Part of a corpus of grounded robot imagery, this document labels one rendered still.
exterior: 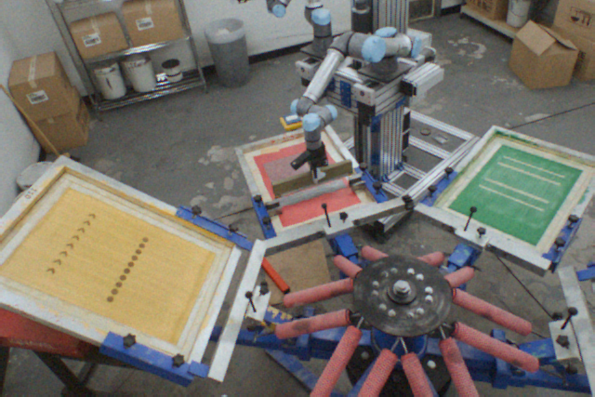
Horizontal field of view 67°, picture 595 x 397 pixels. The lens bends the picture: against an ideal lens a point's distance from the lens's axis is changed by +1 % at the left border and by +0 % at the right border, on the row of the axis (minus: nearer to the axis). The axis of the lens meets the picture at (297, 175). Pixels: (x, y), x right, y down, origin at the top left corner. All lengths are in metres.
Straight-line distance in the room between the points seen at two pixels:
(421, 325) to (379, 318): 0.12
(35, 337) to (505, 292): 2.55
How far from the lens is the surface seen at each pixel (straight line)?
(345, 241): 1.97
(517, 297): 3.21
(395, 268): 1.53
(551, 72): 5.20
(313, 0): 3.02
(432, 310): 1.46
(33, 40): 5.68
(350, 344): 1.47
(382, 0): 2.77
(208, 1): 5.53
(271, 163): 2.55
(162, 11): 5.01
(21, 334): 2.05
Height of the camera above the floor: 2.52
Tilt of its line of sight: 40 degrees down
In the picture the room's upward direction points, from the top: 8 degrees counter-clockwise
